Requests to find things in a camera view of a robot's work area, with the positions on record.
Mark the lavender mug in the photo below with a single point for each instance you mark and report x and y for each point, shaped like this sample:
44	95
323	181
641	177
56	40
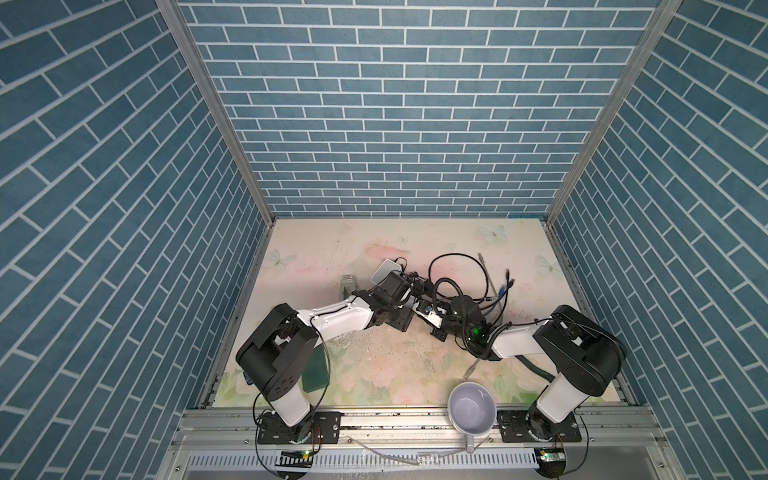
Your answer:
472	411

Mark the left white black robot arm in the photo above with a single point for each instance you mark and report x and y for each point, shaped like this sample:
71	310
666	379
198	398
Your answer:
277	352

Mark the white network switch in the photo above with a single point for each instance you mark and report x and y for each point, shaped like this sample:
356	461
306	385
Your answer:
388	266

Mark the green handled pliers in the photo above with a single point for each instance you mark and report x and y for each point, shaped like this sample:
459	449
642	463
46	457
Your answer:
534	368

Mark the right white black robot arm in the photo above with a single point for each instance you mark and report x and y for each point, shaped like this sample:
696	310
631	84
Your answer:
586	357

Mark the aluminium frame rail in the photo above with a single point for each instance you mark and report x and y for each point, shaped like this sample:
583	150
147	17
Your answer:
618	442

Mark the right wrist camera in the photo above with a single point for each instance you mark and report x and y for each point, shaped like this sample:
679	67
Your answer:
427	312

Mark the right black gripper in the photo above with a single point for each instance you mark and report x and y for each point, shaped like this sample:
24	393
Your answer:
434	332

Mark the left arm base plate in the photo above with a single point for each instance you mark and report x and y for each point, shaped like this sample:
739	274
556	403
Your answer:
323	425

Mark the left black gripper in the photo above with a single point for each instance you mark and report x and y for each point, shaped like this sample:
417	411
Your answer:
406	319

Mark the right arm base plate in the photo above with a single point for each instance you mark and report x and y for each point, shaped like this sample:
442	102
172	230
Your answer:
520	426

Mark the green network switch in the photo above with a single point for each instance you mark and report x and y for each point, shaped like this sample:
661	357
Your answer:
316	375

